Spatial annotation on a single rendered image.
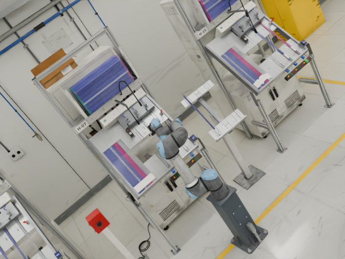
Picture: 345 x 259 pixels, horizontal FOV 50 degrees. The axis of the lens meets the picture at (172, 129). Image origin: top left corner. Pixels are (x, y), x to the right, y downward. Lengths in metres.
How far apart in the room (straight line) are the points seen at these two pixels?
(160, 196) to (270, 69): 1.60
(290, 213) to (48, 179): 3.02
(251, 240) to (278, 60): 1.69
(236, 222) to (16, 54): 3.08
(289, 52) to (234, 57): 0.53
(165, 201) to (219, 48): 1.59
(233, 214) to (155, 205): 0.96
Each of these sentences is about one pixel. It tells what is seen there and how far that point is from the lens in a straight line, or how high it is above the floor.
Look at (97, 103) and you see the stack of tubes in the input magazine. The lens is 3.31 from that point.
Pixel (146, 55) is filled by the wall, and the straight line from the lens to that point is 5.05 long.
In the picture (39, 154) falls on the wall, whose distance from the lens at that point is 4.89.
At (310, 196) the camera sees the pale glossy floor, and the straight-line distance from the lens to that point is 3.38.
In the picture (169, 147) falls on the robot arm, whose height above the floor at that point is 1.15.
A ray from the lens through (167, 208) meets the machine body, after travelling 3.71.
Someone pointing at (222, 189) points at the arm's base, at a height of 0.61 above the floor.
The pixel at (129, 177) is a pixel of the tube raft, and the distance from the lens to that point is 3.22.
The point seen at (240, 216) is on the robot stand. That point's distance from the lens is 3.02.
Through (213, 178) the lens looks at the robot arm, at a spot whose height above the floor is 0.75.
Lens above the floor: 2.38
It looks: 26 degrees down
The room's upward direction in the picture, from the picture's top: 33 degrees counter-clockwise
